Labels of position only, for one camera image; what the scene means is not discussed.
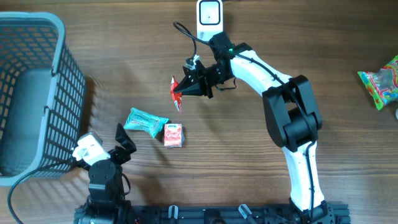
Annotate red Nescafe stick sachet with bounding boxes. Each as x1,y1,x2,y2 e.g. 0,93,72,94
170,77,182,114

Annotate teal tissue pack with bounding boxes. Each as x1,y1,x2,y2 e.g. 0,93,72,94
124,108,169,138

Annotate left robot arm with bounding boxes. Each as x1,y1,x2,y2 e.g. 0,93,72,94
72,123,141,224

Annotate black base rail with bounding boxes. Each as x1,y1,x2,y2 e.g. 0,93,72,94
74,202,351,224

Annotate Haribo gummy bag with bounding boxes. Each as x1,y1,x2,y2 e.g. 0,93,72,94
358,56,397,110

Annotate white barcode scanner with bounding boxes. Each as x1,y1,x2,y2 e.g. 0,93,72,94
197,0,223,41

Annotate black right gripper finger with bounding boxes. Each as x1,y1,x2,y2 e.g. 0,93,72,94
173,82,205,96
180,60,205,89

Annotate grey plastic shopping basket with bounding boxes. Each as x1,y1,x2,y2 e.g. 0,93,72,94
1,12,86,187

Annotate small red white carton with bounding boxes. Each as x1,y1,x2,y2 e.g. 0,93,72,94
164,123,184,148

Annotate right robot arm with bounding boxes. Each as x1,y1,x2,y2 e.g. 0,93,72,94
172,32,325,223

